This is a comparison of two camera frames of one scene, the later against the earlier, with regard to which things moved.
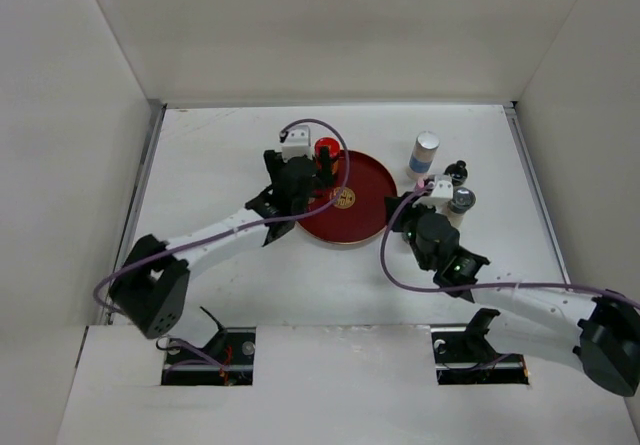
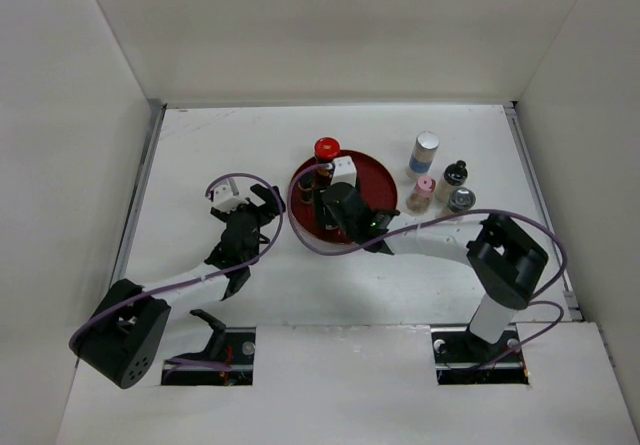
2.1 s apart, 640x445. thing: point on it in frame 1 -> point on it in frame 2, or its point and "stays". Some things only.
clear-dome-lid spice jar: (462, 201) stays
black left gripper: (324, 181) -> (266, 213)
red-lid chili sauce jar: (334, 152) stays
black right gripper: (417, 208) -> (330, 215)
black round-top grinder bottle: (457, 172) stays
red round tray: (358, 210) stays
